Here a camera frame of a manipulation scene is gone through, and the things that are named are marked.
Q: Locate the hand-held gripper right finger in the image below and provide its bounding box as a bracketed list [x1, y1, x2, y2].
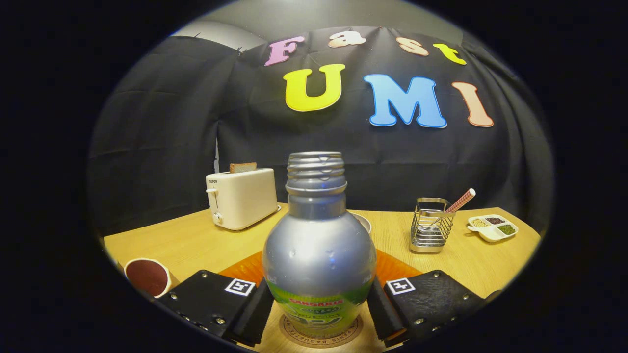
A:
[366, 250, 503, 348]

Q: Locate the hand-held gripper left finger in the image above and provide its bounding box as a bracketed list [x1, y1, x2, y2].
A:
[150, 251, 275, 348]

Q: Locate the cream cup with wooden handle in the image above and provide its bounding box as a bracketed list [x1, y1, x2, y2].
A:
[124, 258, 172, 299]

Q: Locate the round cork coaster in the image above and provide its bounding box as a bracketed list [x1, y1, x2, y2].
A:
[279, 314, 365, 349]

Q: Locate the silver juice bottle green label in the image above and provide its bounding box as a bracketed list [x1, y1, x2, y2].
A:
[262, 151, 377, 340]

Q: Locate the wooden table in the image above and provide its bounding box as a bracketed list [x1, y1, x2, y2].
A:
[103, 203, 541, 353]

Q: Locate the white divided dish with beans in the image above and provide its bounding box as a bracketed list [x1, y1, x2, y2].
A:
[467, 214, 519, 243]

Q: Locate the small white oval dish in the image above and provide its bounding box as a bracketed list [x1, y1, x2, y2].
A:
[349, 212, 372, 234]

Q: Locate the red checked straw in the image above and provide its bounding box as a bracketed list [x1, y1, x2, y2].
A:
[432, 188, 476, 224]

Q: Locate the white toaster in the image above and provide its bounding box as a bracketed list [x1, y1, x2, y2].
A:
[206, 168, 281, 231]

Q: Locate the metal wire holder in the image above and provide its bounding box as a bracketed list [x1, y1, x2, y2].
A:
[410, 197, 455, 254]

